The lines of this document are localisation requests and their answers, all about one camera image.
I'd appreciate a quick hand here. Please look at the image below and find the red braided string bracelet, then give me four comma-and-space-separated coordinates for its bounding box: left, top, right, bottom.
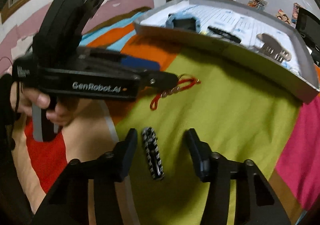
149, 73, 201, 112

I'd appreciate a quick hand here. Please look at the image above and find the blue hair claw clip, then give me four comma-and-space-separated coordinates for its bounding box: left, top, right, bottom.
165, 12, 201, 33

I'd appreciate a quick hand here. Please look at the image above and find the white rhinestone hair clip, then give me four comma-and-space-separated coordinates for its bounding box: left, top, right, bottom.
207, 26, 241, 44

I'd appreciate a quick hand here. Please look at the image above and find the person's left hand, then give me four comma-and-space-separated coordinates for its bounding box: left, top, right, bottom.
1, 72, 81, 126

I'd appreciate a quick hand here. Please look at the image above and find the colourful striped bed blanket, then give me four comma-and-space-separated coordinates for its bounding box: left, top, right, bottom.
12, 11, 319, 224

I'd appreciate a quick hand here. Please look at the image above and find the printed paper tray liner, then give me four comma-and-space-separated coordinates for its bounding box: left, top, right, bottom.
139, 0, 302, 76

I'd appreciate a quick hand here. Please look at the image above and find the grey metal tray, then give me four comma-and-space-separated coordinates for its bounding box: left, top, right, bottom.
134, 0, 319, 103

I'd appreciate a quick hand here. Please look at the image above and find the cartoon poster left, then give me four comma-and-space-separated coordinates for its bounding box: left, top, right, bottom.
247, 0, 268, 11

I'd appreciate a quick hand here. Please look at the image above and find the cartoon family poster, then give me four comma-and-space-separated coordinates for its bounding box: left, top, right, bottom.
276, 9, 291, 25

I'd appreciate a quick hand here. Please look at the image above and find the poster behind chair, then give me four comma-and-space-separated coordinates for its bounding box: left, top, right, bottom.
291, 3, 301, 27

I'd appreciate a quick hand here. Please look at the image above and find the black office chair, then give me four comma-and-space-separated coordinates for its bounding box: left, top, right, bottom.
296, 7, 320, 67

